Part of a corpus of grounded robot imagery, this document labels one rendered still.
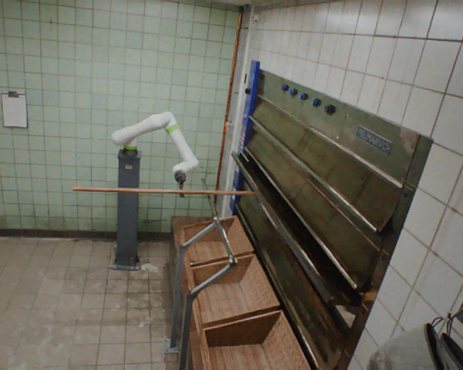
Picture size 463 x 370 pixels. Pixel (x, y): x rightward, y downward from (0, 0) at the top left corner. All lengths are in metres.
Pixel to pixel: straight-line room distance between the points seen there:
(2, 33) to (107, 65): 0.95
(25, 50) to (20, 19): 0.26
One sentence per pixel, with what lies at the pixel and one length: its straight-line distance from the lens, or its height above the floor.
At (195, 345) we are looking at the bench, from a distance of 2.35.
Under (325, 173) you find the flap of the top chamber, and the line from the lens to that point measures 1.81.
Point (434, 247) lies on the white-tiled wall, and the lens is 1.27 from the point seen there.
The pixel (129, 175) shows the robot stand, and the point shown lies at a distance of 3.38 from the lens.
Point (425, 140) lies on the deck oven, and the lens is 1.32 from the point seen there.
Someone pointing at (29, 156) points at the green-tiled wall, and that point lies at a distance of 4.08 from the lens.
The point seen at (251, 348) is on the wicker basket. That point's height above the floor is 0.59.
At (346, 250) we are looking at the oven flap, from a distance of 1.66.
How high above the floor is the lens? 2.31
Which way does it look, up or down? 23 degrees down
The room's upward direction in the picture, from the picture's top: 8 degrees clockwise
